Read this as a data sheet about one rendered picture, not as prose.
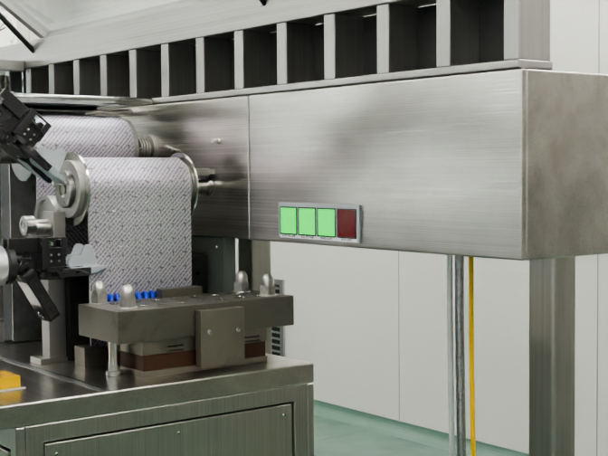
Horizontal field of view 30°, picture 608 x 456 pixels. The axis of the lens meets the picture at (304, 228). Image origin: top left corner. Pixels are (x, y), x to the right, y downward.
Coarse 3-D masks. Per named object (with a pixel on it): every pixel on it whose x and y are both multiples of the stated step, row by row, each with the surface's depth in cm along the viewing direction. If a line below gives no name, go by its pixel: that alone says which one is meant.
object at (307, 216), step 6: (300, 210) 220; (306, 210) 219; (312, 210) 217; (300, 216) 220; (306, 216) 219; (312, 216) 217; (300, 222) 220; (306, 222) 219; (312, 222) 217; (300, 228) 221; (306, 228) 219; (312, 228) 218; (312, 234) 218
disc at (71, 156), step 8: (72, 152) 227; (64, 160) 230; (80, 160) 224; (88, 176) 222; (88, 184) 222; (88, 192) 222; (88, 200) 223; (88, 208) 223; (80, 216) 225; (72, 224) 228
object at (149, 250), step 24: (96, 216) 224; (120, 216) 228; (144, 216) 231; (168, 216) 235; (96, 240) 225; (120, 240) 228; (144, 240) 231; (168, 240) 235; (120, 264) 228; (144, 264) 231; (168, 264) 235; (120, 288) 228; (144, 288) 232
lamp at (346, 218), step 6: (342, 210) 210; (348, 210) 209; (342, 216) 210; (348, 216) 209; (354, 216) 208; (342, 222) 210; (348, 222) 209; (354, 222) 208; (342, 228) 210; (348, 228) 209; (354, 228) 208; (342, 234) 210; (348, 234) 209; (354, 234) 208
